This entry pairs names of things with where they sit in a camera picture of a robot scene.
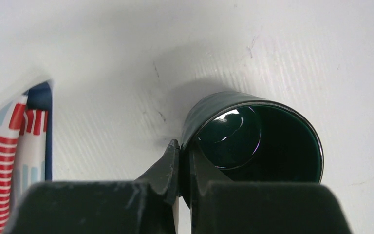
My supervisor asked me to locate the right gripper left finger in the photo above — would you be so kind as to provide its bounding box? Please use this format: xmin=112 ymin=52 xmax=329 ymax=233
xmin=3 ymin=139 xmax=179 ymax=234

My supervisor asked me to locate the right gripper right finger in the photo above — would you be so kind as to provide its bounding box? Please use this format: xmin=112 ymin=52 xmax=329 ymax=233
xmin=188 ymin=145 xmax=351 ymax=234

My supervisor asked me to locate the dark green mug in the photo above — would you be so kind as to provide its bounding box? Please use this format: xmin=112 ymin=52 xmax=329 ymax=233
xmin=180 ymin=91 xmax=324 ymax=207

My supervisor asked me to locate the patterned cloth napkin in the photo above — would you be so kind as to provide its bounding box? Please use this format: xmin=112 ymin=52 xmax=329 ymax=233
xmin=0 ymin=81 xmax=53 ymax=233

